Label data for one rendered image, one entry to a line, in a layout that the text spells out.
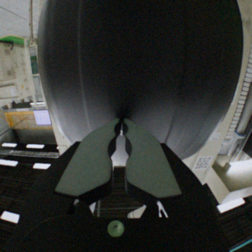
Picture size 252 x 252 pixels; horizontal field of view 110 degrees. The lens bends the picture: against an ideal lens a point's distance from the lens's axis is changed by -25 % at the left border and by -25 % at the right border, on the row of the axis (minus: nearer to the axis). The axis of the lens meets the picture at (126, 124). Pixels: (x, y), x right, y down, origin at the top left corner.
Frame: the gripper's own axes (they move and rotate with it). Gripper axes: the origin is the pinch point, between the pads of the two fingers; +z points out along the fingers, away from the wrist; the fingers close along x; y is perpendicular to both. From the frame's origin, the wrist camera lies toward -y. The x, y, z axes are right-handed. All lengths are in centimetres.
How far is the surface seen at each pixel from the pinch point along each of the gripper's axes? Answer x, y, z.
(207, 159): 34.5, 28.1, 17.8
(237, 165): 71, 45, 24
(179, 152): 9.1, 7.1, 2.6
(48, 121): -256, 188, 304
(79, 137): -5.6, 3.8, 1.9
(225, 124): 36.1, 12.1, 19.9
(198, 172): 33, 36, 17
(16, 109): -623, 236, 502
